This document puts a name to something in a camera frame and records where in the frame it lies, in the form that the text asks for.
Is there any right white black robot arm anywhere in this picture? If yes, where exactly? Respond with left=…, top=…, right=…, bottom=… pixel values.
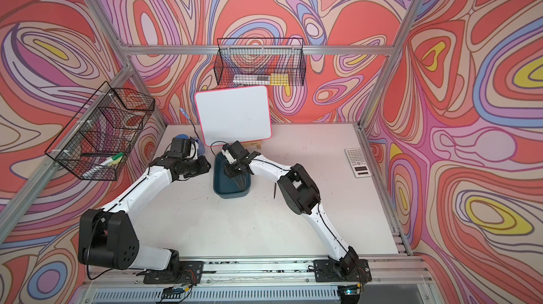
left=221, top=141, right=359, bottom=281

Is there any teal plastic storage box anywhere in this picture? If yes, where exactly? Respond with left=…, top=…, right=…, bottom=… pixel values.
left=213, top=153, right=251, bottom=199

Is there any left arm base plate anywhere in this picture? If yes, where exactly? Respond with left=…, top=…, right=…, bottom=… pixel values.
left=144, top=261, right=204, bottom=285

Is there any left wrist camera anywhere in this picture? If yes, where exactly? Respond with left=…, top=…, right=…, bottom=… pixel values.
left=168, top=137, right=198, bottom=160

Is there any white calculator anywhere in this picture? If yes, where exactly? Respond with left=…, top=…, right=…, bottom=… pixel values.
left=344, top=148, right=371, bottom=178

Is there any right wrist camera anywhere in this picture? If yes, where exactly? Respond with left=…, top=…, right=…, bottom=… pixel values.
left=221, top=144, right=237, bottom=164

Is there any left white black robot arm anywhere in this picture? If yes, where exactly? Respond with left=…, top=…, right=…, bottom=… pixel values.
left=78, top=156, right=212, bottom=271

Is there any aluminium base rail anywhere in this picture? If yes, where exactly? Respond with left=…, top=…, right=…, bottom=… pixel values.
left=71, top=255, right=444, bottom=303

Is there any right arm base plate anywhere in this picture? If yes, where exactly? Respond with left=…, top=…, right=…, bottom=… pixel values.
left=308, top=259, right=373, bottom=285

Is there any white board pink frame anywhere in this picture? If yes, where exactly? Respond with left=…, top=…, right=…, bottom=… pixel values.
left=195, top=86, right=272, bottom=146

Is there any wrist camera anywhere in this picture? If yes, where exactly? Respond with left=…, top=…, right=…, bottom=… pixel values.
left=221, top=144, right=237, bottom=164
left=168, top=137, right=198, bottom=160

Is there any back black wire basket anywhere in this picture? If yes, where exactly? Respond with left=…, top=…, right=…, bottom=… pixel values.
left=214, top=36, right=306, bottom=88

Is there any left black wire basket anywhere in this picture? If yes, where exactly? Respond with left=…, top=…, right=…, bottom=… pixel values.
left=45, top=82, right=156, bottom=181

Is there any black wire basket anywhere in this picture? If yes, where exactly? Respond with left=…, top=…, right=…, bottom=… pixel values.
left=214, top=36, right=306, bottom=88
left=45, top=82, right=156, bottom=181

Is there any green white marker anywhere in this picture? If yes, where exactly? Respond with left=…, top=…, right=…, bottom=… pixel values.
left=83, top=153, right=124, bottom=178

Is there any blue desk gadget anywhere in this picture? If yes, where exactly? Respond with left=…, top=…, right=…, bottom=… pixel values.
left=180, top=107, right=205, bottom=156

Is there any yellow item in basket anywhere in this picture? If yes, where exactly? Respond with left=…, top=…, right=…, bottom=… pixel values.
left=270, top=74, right=290, bottom=86

